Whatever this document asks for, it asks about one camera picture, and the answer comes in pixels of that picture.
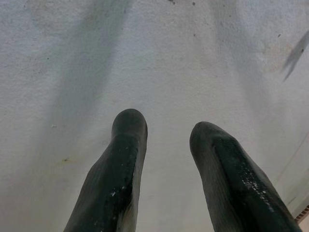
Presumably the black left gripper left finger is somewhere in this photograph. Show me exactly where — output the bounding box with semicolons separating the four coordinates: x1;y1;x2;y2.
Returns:
63;108;148;232

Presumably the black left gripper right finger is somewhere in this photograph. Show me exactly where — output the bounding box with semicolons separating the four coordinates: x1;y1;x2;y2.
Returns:
189;121;302;232

